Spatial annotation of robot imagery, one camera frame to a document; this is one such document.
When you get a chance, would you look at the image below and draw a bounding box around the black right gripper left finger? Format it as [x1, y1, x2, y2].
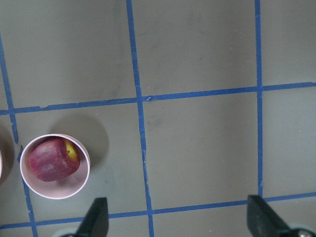
[75, 197, 109, 237]

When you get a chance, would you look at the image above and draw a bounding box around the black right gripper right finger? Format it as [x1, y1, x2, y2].
[246, 195, 291, 237]

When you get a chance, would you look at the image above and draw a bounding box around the pink bowl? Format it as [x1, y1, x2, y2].
[20, 134, 90, 199]

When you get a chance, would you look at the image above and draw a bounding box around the red apple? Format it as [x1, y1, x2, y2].
[29, 137, 80, 182]

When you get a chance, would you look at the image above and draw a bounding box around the pink plate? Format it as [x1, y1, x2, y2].
[0, 150, 3, 178]

